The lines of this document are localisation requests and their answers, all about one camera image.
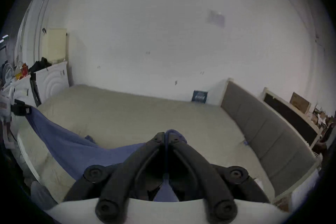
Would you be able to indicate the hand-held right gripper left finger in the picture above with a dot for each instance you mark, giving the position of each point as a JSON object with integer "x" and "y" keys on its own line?
{"x": 123, "y": 173}

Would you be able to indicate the bed with beige sheet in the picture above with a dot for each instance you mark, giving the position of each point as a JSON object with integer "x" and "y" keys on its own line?
{"x": 131, "y": 112}

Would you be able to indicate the dark blue card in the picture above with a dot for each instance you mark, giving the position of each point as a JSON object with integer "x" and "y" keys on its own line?
{"x": 199, "y": 97}

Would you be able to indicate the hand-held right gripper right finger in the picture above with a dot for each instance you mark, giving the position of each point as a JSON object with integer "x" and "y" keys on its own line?
{"x": 202, "y": 173}

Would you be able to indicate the white-framed black board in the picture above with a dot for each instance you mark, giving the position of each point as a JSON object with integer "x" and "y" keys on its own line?
{"x": 288, "y": 116}

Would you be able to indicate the pale yellow board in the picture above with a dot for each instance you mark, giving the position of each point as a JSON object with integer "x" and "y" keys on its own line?
{"x": 55, "y": 44}

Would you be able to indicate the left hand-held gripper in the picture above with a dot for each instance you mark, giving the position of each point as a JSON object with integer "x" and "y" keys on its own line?
{"x": 4, "y": 106}

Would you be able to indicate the grey padded headboard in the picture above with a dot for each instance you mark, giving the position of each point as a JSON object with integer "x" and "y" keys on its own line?
{"x": 262, "y": 133}

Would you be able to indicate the dark blue shirt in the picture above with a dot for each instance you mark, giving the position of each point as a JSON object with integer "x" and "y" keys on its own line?
{"x": 73, "y": 149}

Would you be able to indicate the brown carton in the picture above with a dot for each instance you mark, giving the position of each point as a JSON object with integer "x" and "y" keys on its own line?
{"x": 299, "y": 102}

